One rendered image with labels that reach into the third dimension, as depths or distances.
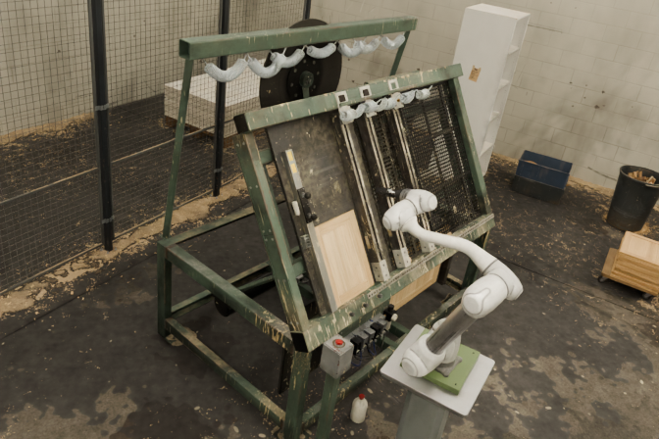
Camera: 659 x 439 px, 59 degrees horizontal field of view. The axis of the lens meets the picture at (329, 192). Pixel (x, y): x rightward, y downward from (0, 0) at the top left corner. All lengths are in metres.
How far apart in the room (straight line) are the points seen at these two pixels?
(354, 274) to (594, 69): 5.32
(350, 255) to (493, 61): 3.91
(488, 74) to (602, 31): 1.72
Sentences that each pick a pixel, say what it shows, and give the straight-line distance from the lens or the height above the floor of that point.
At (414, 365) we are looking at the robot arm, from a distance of 3.08.
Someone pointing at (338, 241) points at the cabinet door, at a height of 1.19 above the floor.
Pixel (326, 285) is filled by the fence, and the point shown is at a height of 1.04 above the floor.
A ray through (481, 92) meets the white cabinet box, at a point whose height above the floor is 1.18.
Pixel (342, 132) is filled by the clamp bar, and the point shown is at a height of 1.73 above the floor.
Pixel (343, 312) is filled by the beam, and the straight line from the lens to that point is 3.43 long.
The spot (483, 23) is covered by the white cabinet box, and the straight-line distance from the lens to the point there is 6.90.
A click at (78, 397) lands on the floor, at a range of 4.19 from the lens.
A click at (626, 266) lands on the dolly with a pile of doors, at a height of 0.29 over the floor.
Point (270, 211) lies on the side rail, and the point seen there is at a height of 1.49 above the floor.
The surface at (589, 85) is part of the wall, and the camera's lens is 8.19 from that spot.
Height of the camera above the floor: 3.01
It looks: 27 degrees down
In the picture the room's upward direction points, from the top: 8 degrees clockwise
